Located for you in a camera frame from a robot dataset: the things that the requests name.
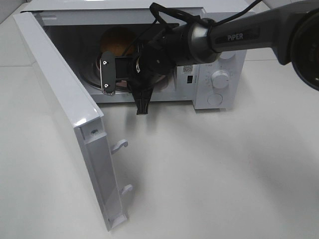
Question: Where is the glass turntable tray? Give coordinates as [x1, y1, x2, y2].
[80, 66, 175, 94]

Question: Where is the white dial knob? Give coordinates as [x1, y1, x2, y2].
[211, 70, 230, 89]
[219, 51, 236, 60]

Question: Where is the pink round plate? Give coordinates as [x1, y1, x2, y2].
[96, 52, 170, 94]

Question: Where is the burger with lettuce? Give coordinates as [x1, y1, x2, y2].
[100, 26, 136, 56]

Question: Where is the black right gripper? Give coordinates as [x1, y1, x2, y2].
[128, 38, 178, 115]

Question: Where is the white microwave door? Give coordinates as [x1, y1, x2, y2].
[13, 12, 132, 231]

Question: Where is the round white door button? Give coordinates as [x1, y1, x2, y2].
[207, 94, 223, 106]

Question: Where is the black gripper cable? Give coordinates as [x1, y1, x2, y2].
[122, 0, 262, 57]

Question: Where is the white microwave oven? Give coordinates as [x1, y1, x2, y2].
[14, 0, 246, 109]

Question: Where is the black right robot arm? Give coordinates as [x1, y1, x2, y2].
[128, 0, 319, 115]

